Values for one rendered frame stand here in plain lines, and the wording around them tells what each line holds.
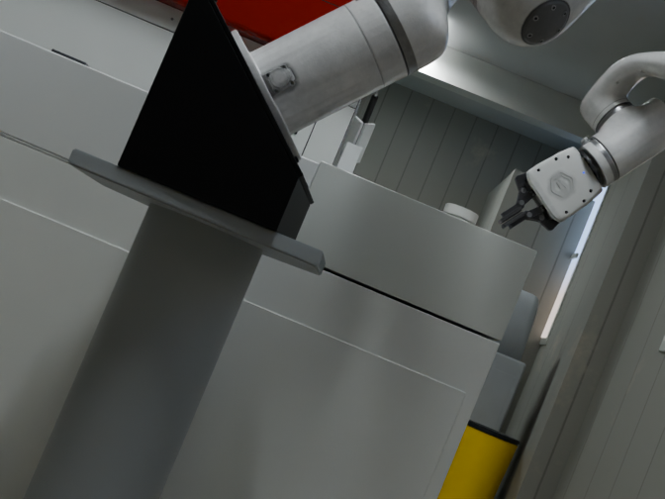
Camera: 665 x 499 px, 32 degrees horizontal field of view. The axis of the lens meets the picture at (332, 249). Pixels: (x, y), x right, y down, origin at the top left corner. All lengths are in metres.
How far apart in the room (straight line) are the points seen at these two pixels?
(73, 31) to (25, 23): 0.10
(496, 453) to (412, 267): 4.80
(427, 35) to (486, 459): 5.09
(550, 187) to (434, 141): 8.16
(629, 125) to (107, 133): 0.84
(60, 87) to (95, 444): 0.58
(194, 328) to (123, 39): 1.08
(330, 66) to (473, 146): 8.64
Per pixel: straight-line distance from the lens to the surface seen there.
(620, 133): 1.98
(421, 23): 1.51
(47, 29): 2.47
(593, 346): 6.36
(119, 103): 1.77
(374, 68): 1.51
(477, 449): 6.47
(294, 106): 1.50
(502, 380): 7.18
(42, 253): 1.76
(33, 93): 1.80
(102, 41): 2.44
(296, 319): 1.72
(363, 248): 1.73
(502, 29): 1.53
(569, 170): 1.96
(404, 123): 10.10
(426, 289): 1.73
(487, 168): 10.10
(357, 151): 2.02
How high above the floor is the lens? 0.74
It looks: 4 degrees up
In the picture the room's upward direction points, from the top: 23 degrees clockwise
